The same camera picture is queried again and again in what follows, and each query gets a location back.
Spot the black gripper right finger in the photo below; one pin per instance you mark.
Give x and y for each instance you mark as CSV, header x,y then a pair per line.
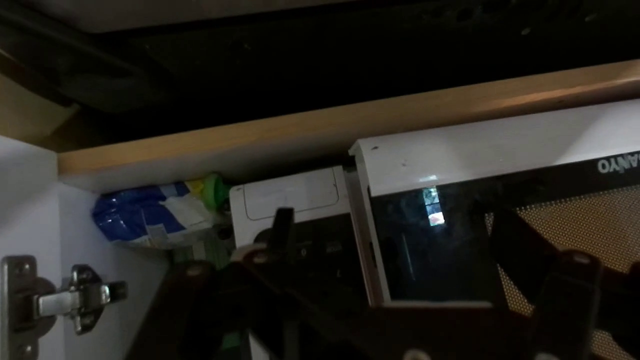
x,y
581,307

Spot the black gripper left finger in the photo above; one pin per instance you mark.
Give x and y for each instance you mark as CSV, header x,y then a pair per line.
x,y
220,301

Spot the microwave door with dark window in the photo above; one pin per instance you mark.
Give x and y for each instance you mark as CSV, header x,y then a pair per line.
x,y
432,260

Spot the white microwave body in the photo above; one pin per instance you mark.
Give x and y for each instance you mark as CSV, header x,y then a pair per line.
x,y
292,196

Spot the white cabinet door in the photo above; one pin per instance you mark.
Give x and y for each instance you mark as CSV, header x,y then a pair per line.
x,y
27,201

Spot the green cardboard box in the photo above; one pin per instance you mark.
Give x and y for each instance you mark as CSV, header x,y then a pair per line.
x,y
216,245

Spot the green yellow small object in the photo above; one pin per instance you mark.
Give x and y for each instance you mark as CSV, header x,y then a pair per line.
x,y
213,190

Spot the blue white plastic package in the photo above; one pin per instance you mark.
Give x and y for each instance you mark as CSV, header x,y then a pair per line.
x,y
143,217

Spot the metal cabinet hinge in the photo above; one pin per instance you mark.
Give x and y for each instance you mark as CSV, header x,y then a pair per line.
x,y
82,296

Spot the wooden shelf board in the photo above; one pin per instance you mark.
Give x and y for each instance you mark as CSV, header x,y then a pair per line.
x,y
332,130

